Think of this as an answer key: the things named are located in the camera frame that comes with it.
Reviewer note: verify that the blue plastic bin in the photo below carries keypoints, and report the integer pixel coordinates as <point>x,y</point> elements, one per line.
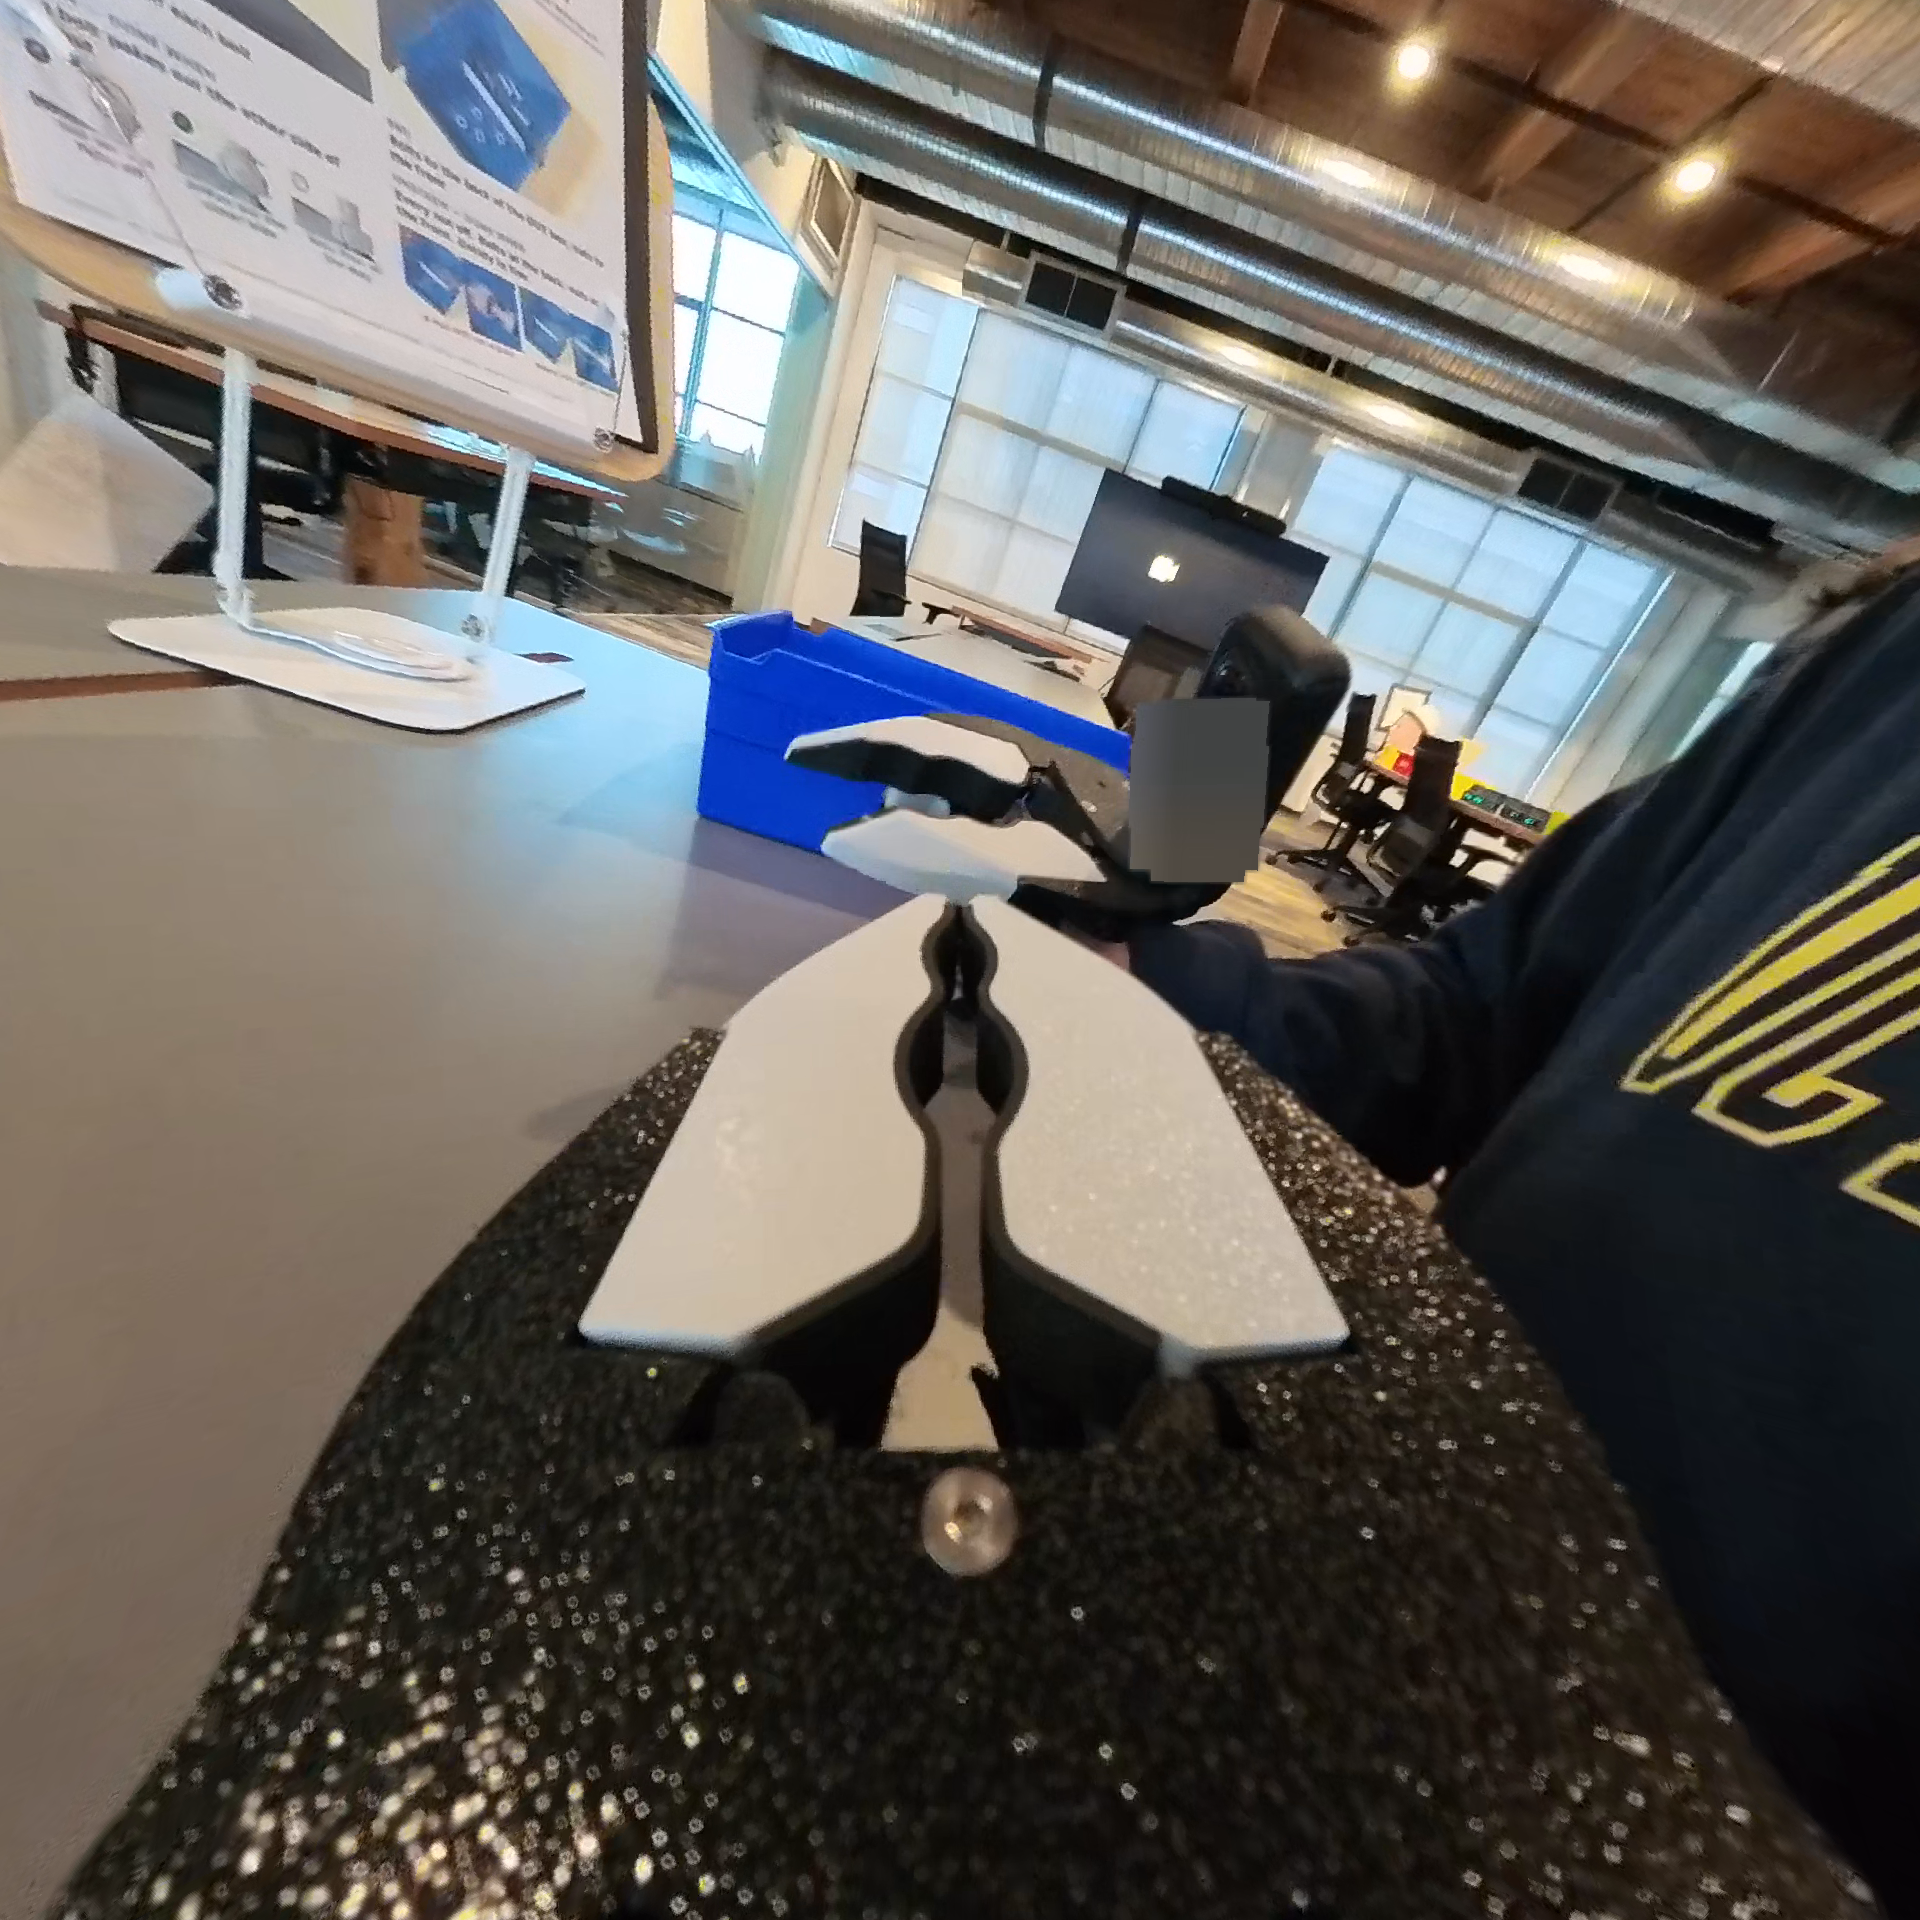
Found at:
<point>765,749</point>

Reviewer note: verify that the black device green display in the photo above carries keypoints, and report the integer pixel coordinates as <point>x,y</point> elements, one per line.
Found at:
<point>1509,809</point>

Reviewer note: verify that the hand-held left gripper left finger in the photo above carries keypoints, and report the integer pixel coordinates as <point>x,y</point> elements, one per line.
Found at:
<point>780,1170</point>

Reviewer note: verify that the wooden pillar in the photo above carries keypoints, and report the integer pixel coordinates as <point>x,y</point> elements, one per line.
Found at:
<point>384,523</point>

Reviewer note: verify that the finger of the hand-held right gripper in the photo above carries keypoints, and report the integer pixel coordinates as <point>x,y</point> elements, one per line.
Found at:
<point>961,854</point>
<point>899,733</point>

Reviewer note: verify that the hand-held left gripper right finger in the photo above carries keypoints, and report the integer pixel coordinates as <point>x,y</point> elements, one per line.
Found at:
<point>1172,1185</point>

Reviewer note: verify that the person's right forearm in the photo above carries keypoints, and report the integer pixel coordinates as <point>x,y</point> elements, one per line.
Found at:
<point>1321,1034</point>

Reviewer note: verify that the person's navy printed sweatshirt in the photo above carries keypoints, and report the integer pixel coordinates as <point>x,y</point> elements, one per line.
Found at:
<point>1727,1352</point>

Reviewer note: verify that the instruction board on stand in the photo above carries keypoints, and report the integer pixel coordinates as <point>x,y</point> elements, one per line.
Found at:
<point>300,181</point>

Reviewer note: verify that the ceiling spot light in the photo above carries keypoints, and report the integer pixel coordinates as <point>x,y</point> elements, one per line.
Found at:
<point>1414,59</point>
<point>1696,174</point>

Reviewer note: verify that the wall television screen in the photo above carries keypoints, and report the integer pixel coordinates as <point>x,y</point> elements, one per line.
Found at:
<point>1184,554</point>

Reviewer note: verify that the silver ceiling air duct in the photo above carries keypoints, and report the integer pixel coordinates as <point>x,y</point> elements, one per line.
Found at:
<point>899,113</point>

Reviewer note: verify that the black office chair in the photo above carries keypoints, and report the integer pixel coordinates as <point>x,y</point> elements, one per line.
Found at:
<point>1417,841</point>
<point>1341,795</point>
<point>882,572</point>

